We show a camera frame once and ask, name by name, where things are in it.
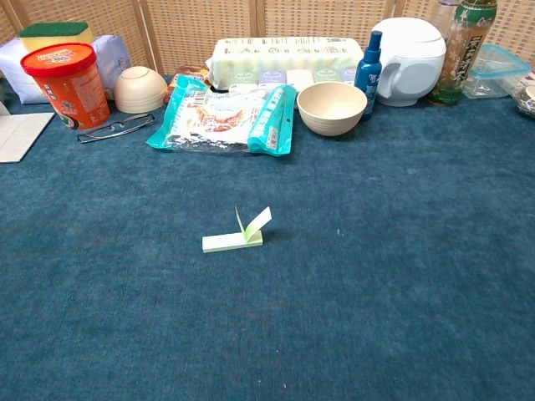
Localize teal food bag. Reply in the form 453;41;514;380
145;74;298;158

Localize upright beige bowl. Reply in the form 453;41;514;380
296;81;369;137

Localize blue table cloth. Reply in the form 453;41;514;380
0;74;535;401

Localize purple pocket tissue pack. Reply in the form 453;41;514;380
257;69;288;89

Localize light green pocket tissue pack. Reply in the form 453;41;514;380
313;68;345;84

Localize toilet paper roll pack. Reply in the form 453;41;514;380
206;36;364;91

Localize brown cookie pack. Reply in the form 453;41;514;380
161;65;210;105

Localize blue spray bottle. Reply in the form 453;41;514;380
354;29;384;122

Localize overturned beige bowl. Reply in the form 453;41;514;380
113;65;169;114

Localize wicker folding screen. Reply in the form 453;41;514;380
0;0;535;76

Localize white rice cooker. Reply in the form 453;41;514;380
369;17;447;108

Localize orange instant noodle cup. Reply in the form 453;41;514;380
20;41;112;130

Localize green tea bottle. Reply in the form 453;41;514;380
426;0;498;106

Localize clear container blue lid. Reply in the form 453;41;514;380
461;43;532;100

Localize green yellow sponge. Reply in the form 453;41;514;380
19;21;94;53

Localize glass bowl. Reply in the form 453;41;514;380
514;73;535;119

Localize white tissue package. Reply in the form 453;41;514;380
0;34;133;104

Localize black frame eyeglasses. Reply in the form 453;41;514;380
76;112;156;145

